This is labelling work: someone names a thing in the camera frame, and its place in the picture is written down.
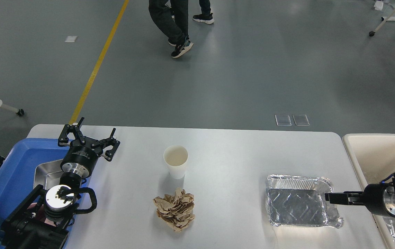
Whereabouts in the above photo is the white office chair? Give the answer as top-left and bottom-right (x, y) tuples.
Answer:
(0, 104), (25, 117)

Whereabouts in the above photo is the person in grey trousers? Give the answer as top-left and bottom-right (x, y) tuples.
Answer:
(149, 0), (193, 58)

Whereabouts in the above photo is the right clear floor plate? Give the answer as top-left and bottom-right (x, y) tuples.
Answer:
(292, 114), (310, 126)

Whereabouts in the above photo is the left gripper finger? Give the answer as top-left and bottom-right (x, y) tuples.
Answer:
(92, 128), (121, 162)
(58, 118), (86, 147)

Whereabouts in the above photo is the aluminium foil tray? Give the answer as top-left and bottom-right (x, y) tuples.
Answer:
(265, 174), (344, 229)

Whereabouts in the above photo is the brown paper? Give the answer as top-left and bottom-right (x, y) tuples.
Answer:
(153, 188), (196, 233)

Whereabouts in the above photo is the left clear floor plate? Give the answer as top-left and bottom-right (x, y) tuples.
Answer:
(275, 114), (292, 127)

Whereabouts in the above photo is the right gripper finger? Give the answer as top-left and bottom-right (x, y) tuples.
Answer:
(324, 191), (364, 205)

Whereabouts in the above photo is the white paper cup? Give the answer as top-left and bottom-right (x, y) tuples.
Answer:
(163, 145), (188, 179)

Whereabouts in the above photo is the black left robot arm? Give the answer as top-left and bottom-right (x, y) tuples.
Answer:
(1, 118), (120, 249)

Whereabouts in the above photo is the pink mug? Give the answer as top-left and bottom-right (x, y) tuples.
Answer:
(27, 202), (51, 225)

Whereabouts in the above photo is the clear floor plate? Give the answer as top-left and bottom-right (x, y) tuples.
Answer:
(292, 114), (310, 126)
(275, 114), (292, 127)

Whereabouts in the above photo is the beige plastic bin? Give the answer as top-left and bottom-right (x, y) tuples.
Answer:
(342, 133), (395, 249)

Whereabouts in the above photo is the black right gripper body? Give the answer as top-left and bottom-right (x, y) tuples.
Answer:
(362, 183), (395, 218)

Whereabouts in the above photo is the stainless steel rectangular tray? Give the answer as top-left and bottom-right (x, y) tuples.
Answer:
(33, 159), (63, 190)

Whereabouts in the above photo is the blue plastic tray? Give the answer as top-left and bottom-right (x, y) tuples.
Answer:
(0, 138), (94, 249)

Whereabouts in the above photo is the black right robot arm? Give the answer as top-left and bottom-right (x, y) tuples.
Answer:
(324, 172), (395, 218)

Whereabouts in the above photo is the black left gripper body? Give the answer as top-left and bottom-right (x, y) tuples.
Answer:
(60, 146), (99, 178)

